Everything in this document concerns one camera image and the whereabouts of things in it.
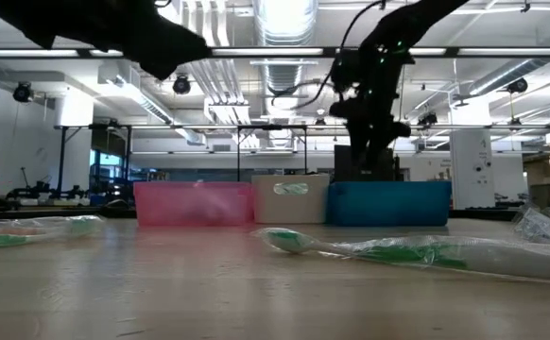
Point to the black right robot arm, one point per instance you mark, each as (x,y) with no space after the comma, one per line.
(412,19)

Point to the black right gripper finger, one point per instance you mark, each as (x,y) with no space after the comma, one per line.
(379,151)
(359,148)

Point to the white plastic bin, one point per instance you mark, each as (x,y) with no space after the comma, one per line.
(265,203)

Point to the black background bench equipment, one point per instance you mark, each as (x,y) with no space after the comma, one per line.
(43,193)

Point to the teal plastic bin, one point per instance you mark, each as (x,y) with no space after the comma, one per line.
(398,203)

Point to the black background monitor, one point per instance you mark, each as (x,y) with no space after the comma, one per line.
(341,165)

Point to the black overhead crossbar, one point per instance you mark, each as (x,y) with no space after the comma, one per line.
(265,52)

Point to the orange toothbrush in clear wrapper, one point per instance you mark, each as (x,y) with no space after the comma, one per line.
(15,231)

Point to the silver ventilation duct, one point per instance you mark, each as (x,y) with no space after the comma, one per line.
(284,71)

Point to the pink plastic bin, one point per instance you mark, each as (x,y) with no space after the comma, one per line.
(185,203)

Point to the white pillar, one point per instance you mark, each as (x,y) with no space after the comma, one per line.
(471,165)

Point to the black background rig frame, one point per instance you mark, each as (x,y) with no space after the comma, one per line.
(61,156)

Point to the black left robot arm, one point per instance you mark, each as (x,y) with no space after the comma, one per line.
(43,19)

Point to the black ceiling spotlight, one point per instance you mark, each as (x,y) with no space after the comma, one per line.
(181,86)
(22,93)
(517,85)
(427,119)

